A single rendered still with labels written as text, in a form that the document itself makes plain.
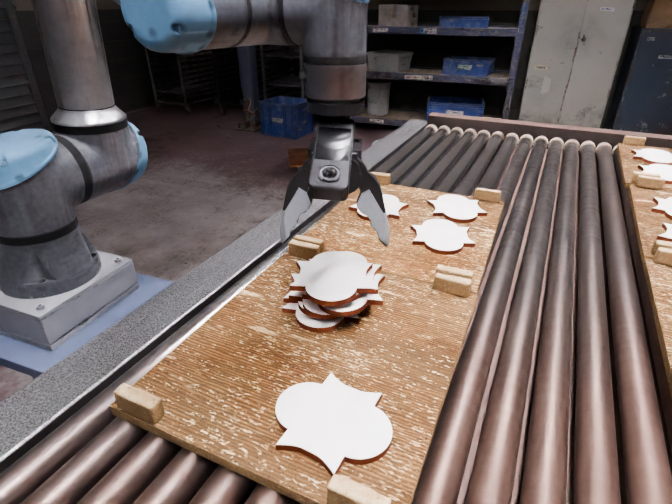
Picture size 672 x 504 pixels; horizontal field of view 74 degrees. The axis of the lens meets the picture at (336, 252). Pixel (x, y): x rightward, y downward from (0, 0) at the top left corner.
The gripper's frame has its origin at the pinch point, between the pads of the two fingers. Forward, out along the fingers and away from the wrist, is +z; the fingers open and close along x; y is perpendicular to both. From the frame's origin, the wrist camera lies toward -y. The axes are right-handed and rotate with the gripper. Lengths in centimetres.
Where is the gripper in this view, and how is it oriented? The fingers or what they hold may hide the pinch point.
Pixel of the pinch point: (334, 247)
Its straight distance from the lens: 63.7
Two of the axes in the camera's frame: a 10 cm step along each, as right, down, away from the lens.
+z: 0.0, 8.7, 4.9
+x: -10.0, -0.3, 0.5
